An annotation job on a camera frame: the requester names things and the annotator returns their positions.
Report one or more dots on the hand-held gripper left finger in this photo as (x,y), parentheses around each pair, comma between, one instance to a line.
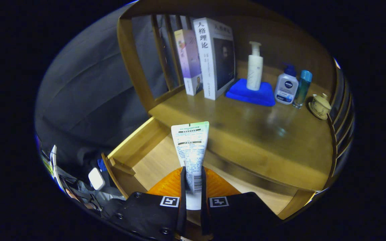
(183,219)

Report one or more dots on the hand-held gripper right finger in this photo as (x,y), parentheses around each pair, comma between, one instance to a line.
(204,219)

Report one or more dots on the wooden drawer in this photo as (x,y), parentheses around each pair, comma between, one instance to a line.
(156,160)

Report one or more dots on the white tube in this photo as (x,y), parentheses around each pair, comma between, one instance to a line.
(191,147)

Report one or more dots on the wooden countertop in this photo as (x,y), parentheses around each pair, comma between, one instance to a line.
(263,140)

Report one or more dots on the wooden cabinet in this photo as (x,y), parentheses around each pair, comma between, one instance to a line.
(132,60)

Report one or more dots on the white power adapter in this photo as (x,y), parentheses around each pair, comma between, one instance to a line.
(96,179)

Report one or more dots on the blue folded cloth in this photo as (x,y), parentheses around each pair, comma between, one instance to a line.
(240,93)

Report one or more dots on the white slim object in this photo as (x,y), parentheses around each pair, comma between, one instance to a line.
(54,164)

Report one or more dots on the white bottle with blue cap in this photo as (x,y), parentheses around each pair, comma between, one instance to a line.
(286,88)

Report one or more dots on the black backdrop cloth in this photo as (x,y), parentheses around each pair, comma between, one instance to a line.
(89,93)

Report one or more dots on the white pump bottle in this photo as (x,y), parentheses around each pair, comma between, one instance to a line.
(254,70)

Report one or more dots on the thick white book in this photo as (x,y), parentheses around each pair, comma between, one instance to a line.
(206,60)

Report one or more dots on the purple book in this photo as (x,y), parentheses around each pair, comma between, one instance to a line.
(188,60)

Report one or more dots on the beige lidded teacup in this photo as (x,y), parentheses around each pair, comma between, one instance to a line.
(319,107)

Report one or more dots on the teal bottle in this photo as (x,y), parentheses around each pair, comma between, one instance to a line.
(302,88)

